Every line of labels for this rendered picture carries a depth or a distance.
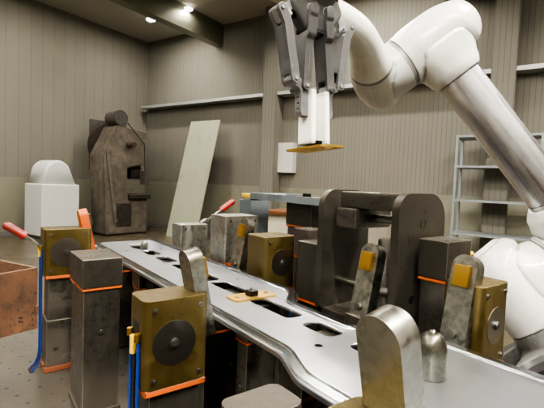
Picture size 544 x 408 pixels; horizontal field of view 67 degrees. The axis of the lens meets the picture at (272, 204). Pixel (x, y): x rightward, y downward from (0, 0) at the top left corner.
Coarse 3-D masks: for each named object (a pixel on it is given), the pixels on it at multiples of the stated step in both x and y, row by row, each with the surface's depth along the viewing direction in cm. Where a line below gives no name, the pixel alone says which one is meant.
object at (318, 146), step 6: (312, 144) 54; (318, 144) 51; (324, 144) 51; (330, 144) 51; (288, 150) 57; (294, 150) 56; (300, 150) 55; (306, 150) 55; (312, 150) 56; (318, 150) 55; (324, 150) 55
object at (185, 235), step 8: (176, 224) 125; (184, 224) 124; (192, 224) 125; (200, 224) 126; (176, 232) 125; (184, 232) 123; (192, 232) 124; (200, 232) 126; (176, 240) 125; (184, 240) 123; (192, 240) 125; (200, 240) 126; (184, 248) 123; (200, 248) 126
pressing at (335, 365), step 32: (128, 256) 102; (160, 256) 104; (256, 288) 76; (288, 288) 76; (224, 320) 60; (256, 320) 59; (288, 320) 60; (320, 320) 60; (288, 352) 49; (320, 352) 49; (352, 352) 49; (448, 352) 50; (320, 384) 42; (352, 384) 41; (448, 384) 42; (480, 384) 42; (512, 384) 43
